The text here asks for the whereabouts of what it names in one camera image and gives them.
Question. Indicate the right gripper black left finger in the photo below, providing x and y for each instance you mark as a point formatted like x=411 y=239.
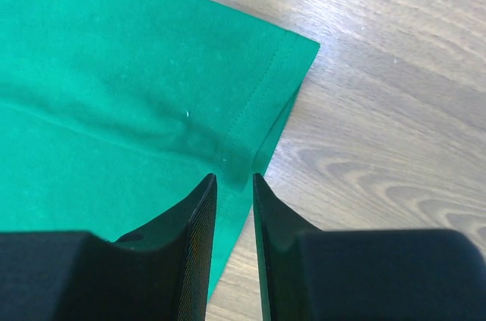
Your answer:
x=159 y=271

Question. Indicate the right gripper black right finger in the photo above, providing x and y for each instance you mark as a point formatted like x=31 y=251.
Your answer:
x=411 y=274

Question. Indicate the green polo t-shirt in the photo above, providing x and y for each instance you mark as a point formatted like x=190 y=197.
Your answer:
x=114 y=110

